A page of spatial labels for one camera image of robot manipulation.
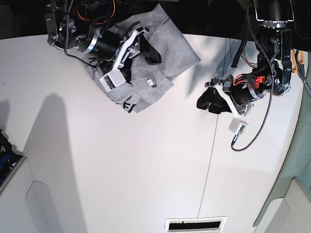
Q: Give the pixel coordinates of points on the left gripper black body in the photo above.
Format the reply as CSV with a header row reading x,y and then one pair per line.
x,y
242,90

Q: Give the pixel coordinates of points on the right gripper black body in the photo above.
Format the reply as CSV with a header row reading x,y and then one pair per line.
x,y
107,45

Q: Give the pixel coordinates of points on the grey t-shirt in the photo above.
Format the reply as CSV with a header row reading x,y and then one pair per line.
x,y
148,83

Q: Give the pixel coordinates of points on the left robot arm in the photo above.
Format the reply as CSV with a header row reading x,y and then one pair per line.
x,y
273,69

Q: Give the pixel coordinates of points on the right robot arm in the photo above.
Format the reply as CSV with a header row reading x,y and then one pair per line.
x,y
80,29

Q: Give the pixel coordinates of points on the grey white side bin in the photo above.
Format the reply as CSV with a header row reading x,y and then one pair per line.
x,y
291,214

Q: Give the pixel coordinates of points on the blue black clutter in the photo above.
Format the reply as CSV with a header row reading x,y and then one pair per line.
x,y
8,158

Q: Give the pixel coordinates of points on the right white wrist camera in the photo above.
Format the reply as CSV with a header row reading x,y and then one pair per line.
x,y
112,79

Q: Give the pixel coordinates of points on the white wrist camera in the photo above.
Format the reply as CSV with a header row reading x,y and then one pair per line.
x,y
112,79
238,127

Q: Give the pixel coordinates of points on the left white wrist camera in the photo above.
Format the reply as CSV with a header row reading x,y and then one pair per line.
x,y
238,127

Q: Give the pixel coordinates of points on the orange handled scissors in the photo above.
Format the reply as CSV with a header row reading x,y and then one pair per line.
x,y
299,62

